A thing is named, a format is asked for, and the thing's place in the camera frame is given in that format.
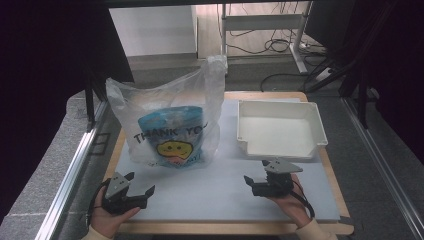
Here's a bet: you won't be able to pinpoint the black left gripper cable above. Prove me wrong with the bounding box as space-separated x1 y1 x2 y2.
87 178 112 229

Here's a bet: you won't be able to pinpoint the blue snack pouch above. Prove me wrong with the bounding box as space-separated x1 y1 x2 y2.
137 105 205 169

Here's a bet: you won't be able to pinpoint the translucent white smiley plastic bag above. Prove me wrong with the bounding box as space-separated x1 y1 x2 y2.
105 54 229 169

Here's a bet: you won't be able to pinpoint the black floor cables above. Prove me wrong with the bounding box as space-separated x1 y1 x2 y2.
216 2 329 93

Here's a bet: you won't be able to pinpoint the black metal stand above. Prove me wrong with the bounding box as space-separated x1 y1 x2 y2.
304 3 398 130

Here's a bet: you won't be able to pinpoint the pale blue table mat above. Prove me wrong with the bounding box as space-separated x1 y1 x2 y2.
116 97 341 223

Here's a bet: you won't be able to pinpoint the aluminium frame rail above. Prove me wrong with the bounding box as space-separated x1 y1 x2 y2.
34 99 110 240
342 97 424 240

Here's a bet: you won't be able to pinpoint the white cabinet panel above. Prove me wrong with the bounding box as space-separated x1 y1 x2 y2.
109 5 198 58

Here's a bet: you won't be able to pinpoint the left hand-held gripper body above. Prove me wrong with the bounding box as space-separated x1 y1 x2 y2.
101 172 148 215

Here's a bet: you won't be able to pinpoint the white metal desk frame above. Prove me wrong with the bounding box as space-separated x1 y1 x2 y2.
219 1 313 77

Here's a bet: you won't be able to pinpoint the black curtain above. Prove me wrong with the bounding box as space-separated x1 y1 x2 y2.
304 0 424 165
0 0 135 224

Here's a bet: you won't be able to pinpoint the white plastic tray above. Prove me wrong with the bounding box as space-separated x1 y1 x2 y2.
236 99 329 160

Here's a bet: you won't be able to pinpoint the white power strip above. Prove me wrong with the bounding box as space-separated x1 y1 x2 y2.
314 66 335 83

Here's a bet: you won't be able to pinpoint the person's right hand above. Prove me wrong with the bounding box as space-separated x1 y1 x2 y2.
266 173 313 229

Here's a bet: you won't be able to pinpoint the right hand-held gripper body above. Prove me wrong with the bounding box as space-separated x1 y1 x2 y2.
252 159 304 198

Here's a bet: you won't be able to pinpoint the black tripod stand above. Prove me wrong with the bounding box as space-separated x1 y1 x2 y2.
83 71 136 132

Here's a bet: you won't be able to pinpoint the person's left hand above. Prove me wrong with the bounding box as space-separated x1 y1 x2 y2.
90 196 141 239

